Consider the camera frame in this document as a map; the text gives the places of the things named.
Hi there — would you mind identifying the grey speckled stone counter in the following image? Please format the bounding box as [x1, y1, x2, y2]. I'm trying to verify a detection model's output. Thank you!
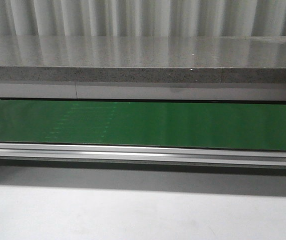
[0, 35, 286, 102]

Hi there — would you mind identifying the silver conveyor frame rail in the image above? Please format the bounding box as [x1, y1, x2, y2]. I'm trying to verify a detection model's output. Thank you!
[0, 142, 286, 168]

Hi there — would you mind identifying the green conveyor belt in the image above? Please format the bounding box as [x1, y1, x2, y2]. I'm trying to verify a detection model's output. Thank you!
[0, 100, 286, 151]

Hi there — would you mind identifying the white pleated curtain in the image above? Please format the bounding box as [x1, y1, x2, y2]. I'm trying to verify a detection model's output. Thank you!
[0, 0, 286, 37]

